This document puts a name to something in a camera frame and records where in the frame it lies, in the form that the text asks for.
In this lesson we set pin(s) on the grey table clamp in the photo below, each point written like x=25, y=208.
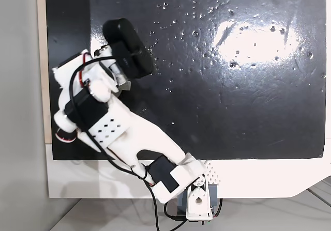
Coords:
x=213, y=194

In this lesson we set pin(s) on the black table mat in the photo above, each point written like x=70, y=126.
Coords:
x=232, y=99

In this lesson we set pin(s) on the beige wooden board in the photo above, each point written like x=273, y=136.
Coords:
x=41, y=60

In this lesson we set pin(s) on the black silver camera mount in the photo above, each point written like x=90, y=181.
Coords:
x=118, y=74

